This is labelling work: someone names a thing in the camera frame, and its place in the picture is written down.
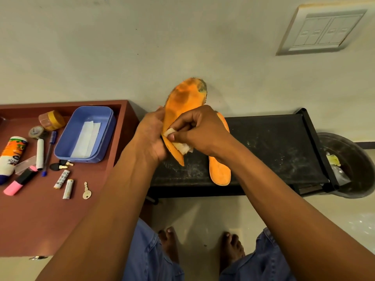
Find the person's right hand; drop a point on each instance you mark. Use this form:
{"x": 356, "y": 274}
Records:
{"x": 208, "y": 134}

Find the person's left hand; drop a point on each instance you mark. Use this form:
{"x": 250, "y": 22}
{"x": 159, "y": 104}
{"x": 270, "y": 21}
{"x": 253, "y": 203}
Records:
{"x": 148, "y": 137}

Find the person's left fingers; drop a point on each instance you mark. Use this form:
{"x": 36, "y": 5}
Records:
{"x": 160, "y": 119}

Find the person's right thumb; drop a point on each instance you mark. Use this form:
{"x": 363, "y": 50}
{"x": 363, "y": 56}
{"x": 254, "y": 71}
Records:
{"x": 177, "y": 138}

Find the white cleaning wipe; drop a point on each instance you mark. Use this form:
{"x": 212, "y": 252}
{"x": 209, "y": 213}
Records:
{"x": 183, "y": 148}

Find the stained orange shoe insole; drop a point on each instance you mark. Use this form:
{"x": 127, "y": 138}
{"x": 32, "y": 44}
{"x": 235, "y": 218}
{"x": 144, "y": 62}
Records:
{"x": 184, "y": 96}

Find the person's left forearm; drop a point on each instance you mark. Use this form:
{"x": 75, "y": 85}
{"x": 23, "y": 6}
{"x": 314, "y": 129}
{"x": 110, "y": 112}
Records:
{"x": 105, "y": 213}

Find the person's right forearm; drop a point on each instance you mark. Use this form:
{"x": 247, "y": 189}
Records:
{"x": 293, "y": 231}

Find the clean orange shoe insole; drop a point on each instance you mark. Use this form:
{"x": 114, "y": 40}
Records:
{"x": 219, "y": 172}

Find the white folded tissue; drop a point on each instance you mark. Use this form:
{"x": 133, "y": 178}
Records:
{"x": 85, "y": 140}

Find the black low table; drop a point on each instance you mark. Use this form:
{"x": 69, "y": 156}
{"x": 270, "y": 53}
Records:
{"x": 269, "y": 149}

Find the blue plastic box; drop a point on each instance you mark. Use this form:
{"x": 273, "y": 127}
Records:
{"x": 67, "y": 140}

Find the black-headed key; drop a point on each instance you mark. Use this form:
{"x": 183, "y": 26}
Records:
{"x": 54, "y": 167}
{"x": 65, "y": 162}

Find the person's left foot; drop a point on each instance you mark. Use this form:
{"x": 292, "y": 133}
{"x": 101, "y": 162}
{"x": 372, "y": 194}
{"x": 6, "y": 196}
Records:
{"x": 170, "y": 242}

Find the person's foot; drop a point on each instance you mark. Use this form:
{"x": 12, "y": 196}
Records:
{"x": 170, "y": 242}
{"x": 231, "y": 250}

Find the brass key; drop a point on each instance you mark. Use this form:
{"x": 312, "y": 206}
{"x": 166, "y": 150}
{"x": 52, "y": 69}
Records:
{"x": 86, "y": 194}

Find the yellow-lidded brown jar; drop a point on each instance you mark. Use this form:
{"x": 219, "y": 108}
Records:
{"x": 52, "y": 120}

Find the white patterned battery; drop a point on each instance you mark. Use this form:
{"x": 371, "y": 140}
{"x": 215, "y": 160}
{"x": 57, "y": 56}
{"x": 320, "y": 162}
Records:
{"x": 61, "y": 179}

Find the white plain battery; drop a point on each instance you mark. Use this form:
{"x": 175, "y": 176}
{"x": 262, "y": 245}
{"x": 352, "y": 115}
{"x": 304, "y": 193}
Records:
{"x": 68, "y": 189}

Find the blue pen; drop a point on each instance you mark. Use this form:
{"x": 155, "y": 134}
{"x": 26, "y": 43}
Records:
{"x": 49, "y": 152}

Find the blue jeans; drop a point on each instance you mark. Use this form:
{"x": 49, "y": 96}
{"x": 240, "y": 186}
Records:
{"x": 146, "y": 254}

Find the small grey tape roll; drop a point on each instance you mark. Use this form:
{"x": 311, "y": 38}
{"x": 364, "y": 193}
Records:
{"x": 36, "y": 132}

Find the person's right foot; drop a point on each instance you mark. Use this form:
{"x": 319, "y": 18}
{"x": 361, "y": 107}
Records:
{"x": 231, "y": 250}

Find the white marker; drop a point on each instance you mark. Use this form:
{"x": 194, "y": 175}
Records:
{"x": 40, "y": 153}

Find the clear plastic cap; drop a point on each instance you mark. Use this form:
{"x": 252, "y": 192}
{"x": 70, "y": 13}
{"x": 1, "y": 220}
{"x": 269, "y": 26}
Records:
{"x": 25, "y": 165}

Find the white and orange tube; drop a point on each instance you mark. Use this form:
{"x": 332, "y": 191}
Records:
{"x": 13, "y": 155}

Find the pink highlighter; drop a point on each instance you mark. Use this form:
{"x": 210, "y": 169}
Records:
{"x": 17, "y": 184}

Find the yellow crumpled rubbish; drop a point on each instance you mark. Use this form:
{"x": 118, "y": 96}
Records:
{"x": 334, "y": 160}

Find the red-brown wooden desk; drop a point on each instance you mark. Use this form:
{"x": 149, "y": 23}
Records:
{"x": 38, "y": 222}

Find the clear plastic wrapper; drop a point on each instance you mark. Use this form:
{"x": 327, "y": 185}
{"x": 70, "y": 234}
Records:
{"x": 341, "y": 175}

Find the metal drawer key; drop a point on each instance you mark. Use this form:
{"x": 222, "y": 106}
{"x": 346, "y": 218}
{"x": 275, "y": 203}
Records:
{"x": 38, "y": 257}

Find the black trash bin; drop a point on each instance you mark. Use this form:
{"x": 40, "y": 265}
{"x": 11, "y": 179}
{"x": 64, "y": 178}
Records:
{"x": 360, "y": 169}

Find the white wall switch plate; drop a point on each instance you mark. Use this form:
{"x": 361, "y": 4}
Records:
{"x": 325, "y": 29}

